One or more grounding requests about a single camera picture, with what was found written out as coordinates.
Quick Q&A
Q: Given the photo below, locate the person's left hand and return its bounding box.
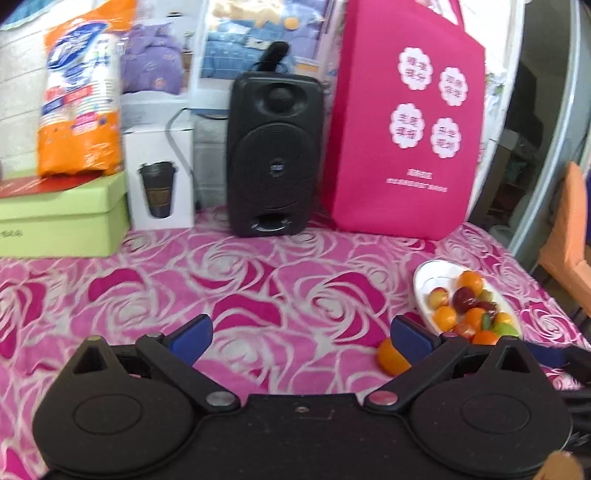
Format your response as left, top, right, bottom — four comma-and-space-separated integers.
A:
538, 452, 587, 480

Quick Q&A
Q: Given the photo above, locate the blue bedding poster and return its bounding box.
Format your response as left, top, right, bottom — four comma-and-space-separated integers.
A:
198, 0, 338, 81

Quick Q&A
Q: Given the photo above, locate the white oval plate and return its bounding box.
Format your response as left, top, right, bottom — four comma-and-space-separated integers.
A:
412, 260, 523, 343

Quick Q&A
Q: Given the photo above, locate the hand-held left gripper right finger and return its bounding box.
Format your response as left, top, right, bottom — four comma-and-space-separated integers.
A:
364, 315, 546, 413

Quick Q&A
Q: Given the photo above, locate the large yellow-orange orange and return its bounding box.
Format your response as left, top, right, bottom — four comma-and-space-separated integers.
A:
378, 338, 413, 377

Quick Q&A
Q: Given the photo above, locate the white door frame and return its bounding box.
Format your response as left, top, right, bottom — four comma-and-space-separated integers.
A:
508, 0, 583, 273

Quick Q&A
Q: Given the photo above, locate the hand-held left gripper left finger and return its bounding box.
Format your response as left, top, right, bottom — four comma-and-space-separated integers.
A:
61, 315, 241, 413

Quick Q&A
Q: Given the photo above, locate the large round orange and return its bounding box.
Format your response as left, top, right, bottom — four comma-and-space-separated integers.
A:
457, 271, 485, 292

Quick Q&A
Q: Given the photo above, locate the black cable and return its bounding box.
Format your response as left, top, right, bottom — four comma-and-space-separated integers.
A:
165, 107, 228, 139

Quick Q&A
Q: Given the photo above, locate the orange chair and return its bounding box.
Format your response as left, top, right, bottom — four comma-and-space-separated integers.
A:
538, 161, 591, 319

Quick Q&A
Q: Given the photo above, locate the green shoe box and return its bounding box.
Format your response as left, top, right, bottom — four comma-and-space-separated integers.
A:
0, 171, 131, 258

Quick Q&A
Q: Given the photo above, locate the pink tote bag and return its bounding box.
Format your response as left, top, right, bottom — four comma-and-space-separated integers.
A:
321, 0, 486, 241

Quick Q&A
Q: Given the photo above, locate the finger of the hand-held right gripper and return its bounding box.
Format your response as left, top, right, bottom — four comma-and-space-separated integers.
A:
525, 343, 591, 386

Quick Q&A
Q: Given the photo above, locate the black speaker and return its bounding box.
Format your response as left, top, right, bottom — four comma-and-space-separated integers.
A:
226, 71, 325, 238

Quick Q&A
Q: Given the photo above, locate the purple bedding poster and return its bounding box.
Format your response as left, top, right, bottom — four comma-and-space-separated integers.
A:
120, 18, 204, 97

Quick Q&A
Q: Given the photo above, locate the orange with green leaf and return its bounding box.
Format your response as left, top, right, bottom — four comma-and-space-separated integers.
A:
464, 307, 492, 330

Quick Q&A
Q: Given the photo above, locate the white cup box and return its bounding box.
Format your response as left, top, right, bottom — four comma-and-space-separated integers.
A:
122, 124, 195, 230

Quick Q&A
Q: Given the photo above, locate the black microphone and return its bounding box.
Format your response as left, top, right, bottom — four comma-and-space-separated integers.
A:
259, 41, 291, 75

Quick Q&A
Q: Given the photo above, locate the red flat envelope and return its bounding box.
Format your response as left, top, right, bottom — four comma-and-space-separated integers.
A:
0, 172, 108, 198

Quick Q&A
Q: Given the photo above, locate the orange paper cup package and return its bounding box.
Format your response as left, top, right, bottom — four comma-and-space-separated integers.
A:
36, 0, 139, 178

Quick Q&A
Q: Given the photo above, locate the pink rose tablecloth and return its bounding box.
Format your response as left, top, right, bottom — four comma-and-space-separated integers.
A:
0, 205, 591, 480

